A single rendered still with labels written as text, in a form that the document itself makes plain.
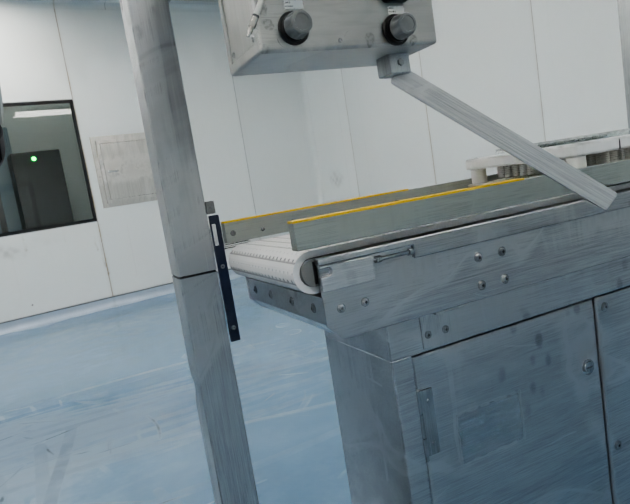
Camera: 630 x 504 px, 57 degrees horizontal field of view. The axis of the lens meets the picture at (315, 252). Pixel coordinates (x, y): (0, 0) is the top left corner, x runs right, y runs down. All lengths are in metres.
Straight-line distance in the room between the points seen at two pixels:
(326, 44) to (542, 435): 0.66
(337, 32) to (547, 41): 4.11
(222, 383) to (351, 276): 0.35
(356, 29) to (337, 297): 0.29
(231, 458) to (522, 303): 0.51
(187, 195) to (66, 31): 5.38
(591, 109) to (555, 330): 3.63
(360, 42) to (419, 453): 0.53
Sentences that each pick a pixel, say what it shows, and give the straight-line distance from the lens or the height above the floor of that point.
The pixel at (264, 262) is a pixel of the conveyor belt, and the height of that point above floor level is 0.82.
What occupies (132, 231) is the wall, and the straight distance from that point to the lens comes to 6.04.
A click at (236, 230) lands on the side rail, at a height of 0.85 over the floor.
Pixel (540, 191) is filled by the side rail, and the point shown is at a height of 0.85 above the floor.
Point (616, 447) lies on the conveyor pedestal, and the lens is 1.12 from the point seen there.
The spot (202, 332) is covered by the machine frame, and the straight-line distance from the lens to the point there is 0.91.
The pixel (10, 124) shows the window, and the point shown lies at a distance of 5.94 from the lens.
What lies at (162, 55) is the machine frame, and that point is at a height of 1.12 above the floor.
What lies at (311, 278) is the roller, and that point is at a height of 0.80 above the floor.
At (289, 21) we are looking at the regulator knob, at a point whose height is 1.07.
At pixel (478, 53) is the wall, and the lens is 5.10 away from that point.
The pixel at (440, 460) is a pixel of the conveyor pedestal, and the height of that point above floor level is 0.50.
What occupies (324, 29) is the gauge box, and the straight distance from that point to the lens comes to 0.64.
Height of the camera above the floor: 0.91
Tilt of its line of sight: 7 degrees down
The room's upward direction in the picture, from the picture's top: 9 degrees counter-clockwise
